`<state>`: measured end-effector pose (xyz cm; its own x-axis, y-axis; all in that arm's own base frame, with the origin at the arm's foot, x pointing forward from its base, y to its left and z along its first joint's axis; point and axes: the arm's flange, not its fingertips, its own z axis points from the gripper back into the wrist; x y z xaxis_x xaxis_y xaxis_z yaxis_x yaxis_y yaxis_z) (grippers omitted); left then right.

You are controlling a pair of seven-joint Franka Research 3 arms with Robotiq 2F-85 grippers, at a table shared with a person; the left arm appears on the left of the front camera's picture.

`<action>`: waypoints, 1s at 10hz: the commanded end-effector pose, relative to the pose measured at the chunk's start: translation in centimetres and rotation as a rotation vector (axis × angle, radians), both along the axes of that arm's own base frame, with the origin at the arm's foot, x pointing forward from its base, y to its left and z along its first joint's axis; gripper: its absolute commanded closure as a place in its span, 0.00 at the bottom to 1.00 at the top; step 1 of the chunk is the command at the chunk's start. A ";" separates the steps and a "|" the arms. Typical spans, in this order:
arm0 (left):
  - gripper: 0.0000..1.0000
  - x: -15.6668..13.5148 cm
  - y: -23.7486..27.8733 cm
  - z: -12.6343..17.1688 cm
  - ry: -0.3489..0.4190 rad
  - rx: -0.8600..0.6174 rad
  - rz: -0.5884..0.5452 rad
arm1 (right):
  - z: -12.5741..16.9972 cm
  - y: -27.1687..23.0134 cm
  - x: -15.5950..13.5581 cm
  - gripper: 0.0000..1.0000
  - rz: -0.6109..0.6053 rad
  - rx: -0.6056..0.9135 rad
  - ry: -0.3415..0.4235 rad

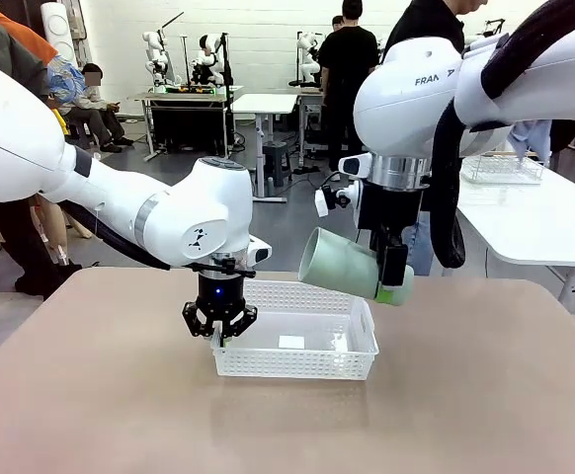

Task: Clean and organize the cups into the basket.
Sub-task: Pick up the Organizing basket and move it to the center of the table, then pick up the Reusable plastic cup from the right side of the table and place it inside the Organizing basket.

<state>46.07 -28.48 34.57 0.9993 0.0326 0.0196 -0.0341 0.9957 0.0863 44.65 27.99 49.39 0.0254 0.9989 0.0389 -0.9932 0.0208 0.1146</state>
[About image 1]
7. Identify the light blue cloth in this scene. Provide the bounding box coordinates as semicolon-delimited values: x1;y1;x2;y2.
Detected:
506;119;554;168

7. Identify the tall pale green cup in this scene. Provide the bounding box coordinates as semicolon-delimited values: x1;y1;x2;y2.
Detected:
297;226;416;308

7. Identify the mannequin in orange clothes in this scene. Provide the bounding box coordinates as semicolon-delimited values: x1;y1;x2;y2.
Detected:
0;0;60;69

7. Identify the figure in dark green jacket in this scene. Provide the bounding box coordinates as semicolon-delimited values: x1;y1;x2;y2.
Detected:
0;0;84;298

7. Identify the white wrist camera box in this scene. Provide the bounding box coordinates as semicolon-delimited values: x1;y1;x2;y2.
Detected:
338;152;373;178
246;235;274;264

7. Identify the black cable sleeve right arm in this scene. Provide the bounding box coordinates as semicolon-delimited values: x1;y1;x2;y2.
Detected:
429;0;575;271

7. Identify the standing man in black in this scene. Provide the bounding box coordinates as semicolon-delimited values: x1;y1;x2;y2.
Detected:
315;0;381;173

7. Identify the black cable sleeve left arm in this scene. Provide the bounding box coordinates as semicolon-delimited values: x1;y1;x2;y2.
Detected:
58;198;173;273

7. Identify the white humanoid robot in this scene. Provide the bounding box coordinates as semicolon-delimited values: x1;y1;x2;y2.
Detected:
140;28;171;94
190;32;220;89
295;31;322;84

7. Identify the white wire dish rack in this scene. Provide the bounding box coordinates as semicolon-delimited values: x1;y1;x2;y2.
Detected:
459;152;546;187

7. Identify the white perforated plastic basket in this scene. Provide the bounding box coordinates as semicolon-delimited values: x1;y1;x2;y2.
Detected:
210;279;380;382

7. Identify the white standing desk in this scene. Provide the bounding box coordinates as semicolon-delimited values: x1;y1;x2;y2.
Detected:
229;92;299;204

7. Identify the person in black top, jeans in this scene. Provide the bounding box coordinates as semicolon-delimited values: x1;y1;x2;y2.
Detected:
380;0;490;277

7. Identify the large white table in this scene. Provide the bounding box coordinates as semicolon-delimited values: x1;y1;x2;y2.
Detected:
453;151;575;313

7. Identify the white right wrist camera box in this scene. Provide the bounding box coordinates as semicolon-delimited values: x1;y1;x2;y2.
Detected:
338;152;373;178

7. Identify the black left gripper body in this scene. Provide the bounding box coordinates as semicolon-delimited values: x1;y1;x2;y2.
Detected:
196;273;247;323

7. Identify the black cable sleeve arm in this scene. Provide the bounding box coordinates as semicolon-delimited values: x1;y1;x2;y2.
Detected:
429;0;575;271
58;198;173;273

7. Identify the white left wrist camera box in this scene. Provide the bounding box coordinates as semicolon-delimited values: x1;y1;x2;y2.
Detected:
246;235;274;264

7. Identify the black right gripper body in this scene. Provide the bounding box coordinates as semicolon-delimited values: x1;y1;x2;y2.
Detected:
356;183;424;249

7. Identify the seated person in grey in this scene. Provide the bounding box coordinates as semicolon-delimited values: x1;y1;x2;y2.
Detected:
61;62;136;154

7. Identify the grey plastic stool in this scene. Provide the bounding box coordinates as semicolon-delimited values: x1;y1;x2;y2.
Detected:
261;140;294;188

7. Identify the desk with black panel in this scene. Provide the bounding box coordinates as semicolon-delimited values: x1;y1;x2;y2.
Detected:
132;84;235;163

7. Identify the mannequin in blue patterned garment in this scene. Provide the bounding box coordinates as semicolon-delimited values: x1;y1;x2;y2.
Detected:
31;52;88;269

